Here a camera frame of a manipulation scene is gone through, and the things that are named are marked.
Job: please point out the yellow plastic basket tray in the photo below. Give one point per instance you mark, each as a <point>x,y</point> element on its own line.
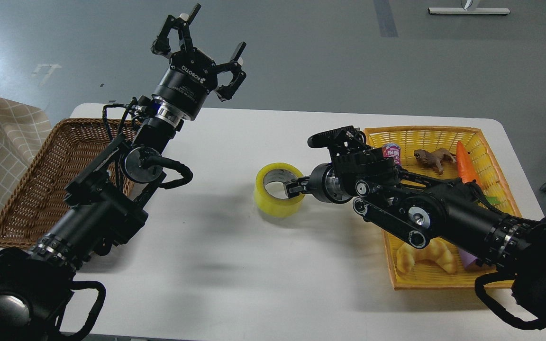
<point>427,274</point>

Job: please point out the yellow tape roll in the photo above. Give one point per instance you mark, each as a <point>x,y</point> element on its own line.
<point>278,172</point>

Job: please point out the brown toy frog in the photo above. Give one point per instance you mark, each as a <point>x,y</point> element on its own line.
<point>434,159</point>

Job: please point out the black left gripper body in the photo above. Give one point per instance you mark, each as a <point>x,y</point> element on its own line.
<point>187,84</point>

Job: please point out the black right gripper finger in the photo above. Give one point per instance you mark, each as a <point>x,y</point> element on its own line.
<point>296,187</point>

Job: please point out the toy croissant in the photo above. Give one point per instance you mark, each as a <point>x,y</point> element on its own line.
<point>436,251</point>

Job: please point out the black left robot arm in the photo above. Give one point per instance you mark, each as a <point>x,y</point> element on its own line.
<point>39,298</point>

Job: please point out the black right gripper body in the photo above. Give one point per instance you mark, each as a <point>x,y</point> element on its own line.
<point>325,186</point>

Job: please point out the toy carrot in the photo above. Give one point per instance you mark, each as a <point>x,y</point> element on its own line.
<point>466,166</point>

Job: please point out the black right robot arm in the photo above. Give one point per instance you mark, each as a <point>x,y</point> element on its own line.
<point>417,208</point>

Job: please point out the brown wicker basket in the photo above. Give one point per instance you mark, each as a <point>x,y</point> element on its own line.
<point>37,202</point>

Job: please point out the small pink drink can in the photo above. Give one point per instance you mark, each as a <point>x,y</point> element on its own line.
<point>392,150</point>

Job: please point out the white stand base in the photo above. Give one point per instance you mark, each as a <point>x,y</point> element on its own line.
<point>469,11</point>

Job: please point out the purple foam block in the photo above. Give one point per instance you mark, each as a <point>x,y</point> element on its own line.
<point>469,262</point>

